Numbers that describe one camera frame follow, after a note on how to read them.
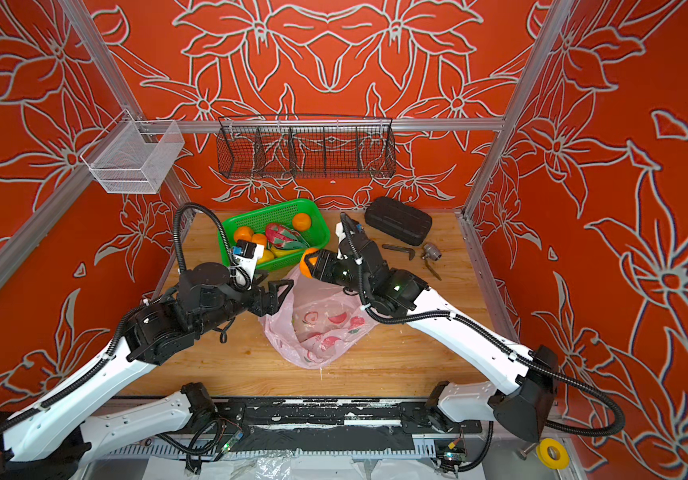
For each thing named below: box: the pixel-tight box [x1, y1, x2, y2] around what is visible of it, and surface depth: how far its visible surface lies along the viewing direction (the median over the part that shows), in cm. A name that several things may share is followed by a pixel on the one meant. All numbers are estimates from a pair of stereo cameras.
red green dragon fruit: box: [265, 223, 310, 250], surface depth 105 cm
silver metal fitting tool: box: [421, 243, 442, 281], surface depth 105 cm
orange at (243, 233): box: [234, 226, 253, 242], surface depth 106 cm
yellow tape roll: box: [536, 438, 570, 470], surface depth 68 cm
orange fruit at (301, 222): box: [292, 213, 312, 232], surface depth 114 cm
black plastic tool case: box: [364, 197, 433, 246], surface depth 110 cm
